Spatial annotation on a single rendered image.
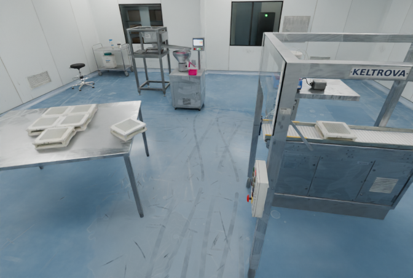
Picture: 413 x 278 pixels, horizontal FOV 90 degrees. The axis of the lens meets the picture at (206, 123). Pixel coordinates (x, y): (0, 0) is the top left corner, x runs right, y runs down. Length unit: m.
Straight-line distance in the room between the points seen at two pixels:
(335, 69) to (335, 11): 6.12
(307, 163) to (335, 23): 5.42
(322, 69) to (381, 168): 1.61
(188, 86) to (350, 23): 4.86
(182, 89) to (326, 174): 2.94
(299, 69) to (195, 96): 3.39
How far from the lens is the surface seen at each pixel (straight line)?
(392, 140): 2.34
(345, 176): 2.35
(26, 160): 2.19
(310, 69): 0.92
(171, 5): 6.89
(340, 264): 2.40
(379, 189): 2.58
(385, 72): 1.03
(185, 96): 4.21
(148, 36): 5.01
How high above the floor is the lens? 1.92
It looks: 30 degrees down
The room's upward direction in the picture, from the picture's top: 1 degrees counter-clockwise
